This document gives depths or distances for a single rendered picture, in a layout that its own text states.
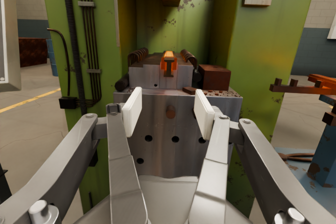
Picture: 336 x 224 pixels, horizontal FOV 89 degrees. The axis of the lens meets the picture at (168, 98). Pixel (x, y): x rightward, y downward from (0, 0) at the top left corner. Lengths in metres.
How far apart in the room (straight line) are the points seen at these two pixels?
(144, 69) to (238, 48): 0.37
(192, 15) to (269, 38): 0.43
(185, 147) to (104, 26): 0.51
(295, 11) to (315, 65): 6.73
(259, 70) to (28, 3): 9.03
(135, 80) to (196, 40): 0.56
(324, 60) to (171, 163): 7.22
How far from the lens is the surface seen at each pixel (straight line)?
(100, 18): 0.71
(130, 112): 0.16
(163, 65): 0.52
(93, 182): 1.04
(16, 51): 0.62
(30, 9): 9.27
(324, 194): 0.66
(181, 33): 1.01
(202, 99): 0.18
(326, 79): 0.68
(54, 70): 5.22
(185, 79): 0.55
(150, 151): 0.59
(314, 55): 7.41
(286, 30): 0.79
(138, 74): 0.55
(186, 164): 0.62
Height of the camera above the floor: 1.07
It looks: 20 degrees down
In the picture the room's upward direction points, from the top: 2 degrees clockwise
